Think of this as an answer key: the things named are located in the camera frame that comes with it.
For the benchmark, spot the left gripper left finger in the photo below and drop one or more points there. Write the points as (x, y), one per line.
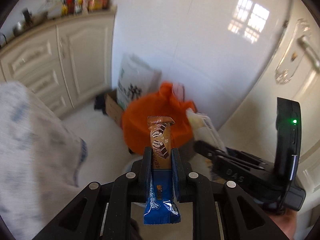
(103, 211)

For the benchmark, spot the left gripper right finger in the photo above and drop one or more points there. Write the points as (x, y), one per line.
(220, 211)

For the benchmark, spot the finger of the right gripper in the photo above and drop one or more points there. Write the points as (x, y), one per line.
(245, 159)
(221, 159)

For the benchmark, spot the brown blue snack bar wrapper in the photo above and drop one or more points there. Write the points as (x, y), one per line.
(160, 207)

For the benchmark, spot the orange trash bag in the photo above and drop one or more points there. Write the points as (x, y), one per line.
(157, 107)

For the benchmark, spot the cream lower kitchen cabinets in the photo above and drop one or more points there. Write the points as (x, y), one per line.
(64, 62)

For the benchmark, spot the person's right hand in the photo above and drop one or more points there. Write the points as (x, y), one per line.
(287, 222)

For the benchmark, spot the clear bag yellow contents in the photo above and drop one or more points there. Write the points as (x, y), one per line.
(203, 129)

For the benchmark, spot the white rice sack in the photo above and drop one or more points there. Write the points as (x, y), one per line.
(136, 79)

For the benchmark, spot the cardboard box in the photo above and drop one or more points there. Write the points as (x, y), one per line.
(113, 110)

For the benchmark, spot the dark soy sauce bottle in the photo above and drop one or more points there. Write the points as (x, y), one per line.
(70, 5)

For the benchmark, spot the white door with handle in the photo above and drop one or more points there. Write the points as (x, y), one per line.
(292, 73)

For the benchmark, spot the steel wok with handle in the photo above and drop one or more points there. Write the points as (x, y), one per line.
(29, 21)

